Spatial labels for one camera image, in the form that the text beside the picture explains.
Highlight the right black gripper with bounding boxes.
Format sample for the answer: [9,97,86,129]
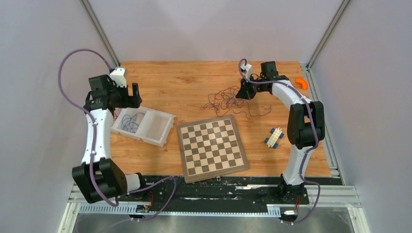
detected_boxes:
[236,74,267,100]

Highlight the purple wire bundle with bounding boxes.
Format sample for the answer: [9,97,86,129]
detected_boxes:
[203,85,273,119]

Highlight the blue wire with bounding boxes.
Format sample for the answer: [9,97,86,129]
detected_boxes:
[120,112,146,134]

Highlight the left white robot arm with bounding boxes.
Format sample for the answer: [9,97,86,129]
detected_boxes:
[72,71,149,206]

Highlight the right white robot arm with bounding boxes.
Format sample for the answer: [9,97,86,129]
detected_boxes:
[236,58,325,203]

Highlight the white plastic compartment tray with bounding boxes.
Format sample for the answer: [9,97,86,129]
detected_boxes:
[111,106,176,147]

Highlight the white blue toy car chassis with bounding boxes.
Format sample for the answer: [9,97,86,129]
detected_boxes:
[264,128,284,149]

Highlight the orange curved plastic piece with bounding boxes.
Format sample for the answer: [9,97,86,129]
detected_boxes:
[295,78,309,90]

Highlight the wooden chessboard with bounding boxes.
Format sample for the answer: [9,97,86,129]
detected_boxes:
[177,115,249,183]

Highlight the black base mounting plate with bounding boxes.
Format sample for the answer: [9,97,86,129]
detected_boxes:
[116,175,310,214]

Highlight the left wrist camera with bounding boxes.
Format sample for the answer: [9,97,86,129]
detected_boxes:
[109,67,127,88]

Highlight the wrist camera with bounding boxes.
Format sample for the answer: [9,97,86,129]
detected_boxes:
[109,67,127,88]
[240,63,253,80]

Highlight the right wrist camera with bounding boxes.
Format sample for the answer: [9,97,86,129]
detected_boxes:
[240,63,253,80]

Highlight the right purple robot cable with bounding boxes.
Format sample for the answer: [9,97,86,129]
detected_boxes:
[238,58,321,225]

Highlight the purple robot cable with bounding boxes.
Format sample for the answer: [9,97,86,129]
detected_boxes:
[238,58,321,225]
[58,49,177,222]

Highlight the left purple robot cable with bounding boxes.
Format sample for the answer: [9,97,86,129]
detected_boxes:
[58,49,177,222]

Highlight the aluminium frame rail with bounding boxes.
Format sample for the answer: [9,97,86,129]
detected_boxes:
[58,176,370,233]

